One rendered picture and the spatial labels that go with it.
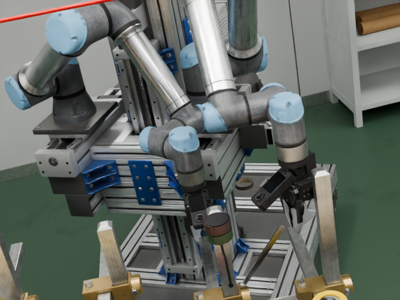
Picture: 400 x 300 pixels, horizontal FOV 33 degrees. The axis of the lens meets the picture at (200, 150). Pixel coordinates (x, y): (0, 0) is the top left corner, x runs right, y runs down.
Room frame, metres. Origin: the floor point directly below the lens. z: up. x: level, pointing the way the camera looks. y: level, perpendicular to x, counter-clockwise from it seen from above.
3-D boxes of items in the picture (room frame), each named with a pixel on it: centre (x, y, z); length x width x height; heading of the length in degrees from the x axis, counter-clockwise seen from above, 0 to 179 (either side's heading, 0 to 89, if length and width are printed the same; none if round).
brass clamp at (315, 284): (1.32, -0.23, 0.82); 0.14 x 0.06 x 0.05; 91
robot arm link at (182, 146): (1.61, 0.04, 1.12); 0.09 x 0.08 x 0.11; 42
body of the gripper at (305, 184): (1.41, -0.22, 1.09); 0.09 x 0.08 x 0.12; 110
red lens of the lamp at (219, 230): (1.27, -0.01, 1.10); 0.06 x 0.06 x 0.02
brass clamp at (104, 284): (1.32, 0.27, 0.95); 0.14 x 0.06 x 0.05; 91
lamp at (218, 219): (1.27, -0.01, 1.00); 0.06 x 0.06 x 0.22; 1
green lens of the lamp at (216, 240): (1.27, -0.01, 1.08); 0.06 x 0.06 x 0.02
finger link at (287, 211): (1.42, -0.21, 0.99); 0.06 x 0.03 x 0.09; 110
